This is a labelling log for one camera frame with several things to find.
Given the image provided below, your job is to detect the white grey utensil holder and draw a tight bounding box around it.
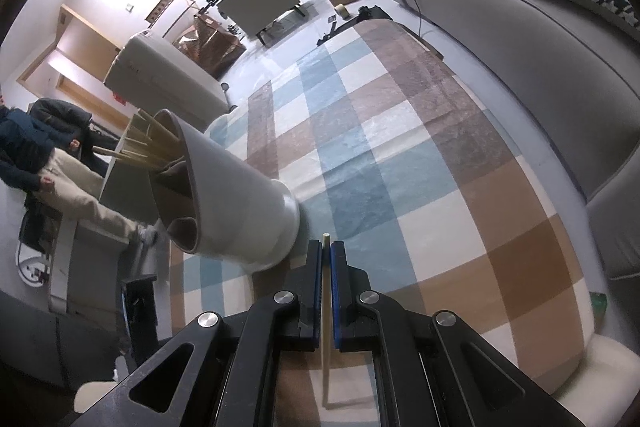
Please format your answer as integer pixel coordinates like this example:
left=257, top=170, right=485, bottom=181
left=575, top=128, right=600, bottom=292
left=149, top=109, right=299, bottom=272

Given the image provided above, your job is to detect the smartphone on stand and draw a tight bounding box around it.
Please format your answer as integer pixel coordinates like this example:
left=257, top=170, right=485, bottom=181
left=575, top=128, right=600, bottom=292
left=120, top=275, right=160, bottom=372

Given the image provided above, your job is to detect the wooden chopstick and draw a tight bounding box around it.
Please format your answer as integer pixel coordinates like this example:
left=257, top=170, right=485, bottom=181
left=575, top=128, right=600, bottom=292
left=137, top=109, right=179, bottom=145
left=122, top=118, right=174, bottom=159
left=320, top=233, right=332, bottom=409
left=130, top=114, right=179, bottom=153
left=92, top=146, right=165, bottom=170
left=114, top=150, right=166, bottom=171

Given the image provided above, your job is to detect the cream knitted seat cushion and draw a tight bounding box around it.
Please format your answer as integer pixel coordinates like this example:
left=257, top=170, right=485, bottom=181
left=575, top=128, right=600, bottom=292
left=554, top=335, right=640, bottom=426

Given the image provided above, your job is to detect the grey cabinet with legs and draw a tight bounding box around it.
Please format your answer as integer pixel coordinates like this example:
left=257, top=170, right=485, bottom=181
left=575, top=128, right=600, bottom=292
left=216, top=0, right=307, bottom=44

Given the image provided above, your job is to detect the standing person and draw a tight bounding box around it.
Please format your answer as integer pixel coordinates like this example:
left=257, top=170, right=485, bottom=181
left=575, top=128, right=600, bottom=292
left=1, top=105, right=157, bottom=247

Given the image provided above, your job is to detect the wooden door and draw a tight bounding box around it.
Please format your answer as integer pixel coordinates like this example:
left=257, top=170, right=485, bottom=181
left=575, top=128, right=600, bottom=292
left=17, top=4, right=136, bottom=134

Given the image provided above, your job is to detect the checkered plaid tablecloth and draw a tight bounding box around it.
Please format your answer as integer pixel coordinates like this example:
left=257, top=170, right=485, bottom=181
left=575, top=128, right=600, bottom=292
left=168, top=18, right=599, bottom=427

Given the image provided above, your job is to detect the grey fabric sofa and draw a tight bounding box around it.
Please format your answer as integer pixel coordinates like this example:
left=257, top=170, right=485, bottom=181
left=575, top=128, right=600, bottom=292
left=395, top=0, right=639, bottom=280

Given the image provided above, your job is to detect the grey square side cabinet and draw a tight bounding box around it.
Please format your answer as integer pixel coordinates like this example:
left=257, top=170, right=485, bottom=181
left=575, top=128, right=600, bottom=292
left=99, top=127, right=160, bottom=225

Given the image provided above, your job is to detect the brown patterned bag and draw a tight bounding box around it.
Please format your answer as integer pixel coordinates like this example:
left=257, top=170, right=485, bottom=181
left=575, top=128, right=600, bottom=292
left=172, top=14, right=246, bottom=78

